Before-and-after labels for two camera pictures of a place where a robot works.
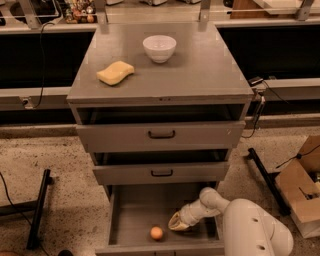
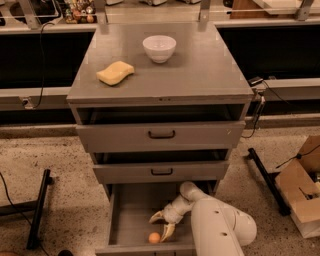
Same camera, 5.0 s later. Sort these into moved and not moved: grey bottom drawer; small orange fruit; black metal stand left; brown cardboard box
Moved: small orange fruit
Not moved: black metal stand left; brown cardboard box; grey bottom drawer
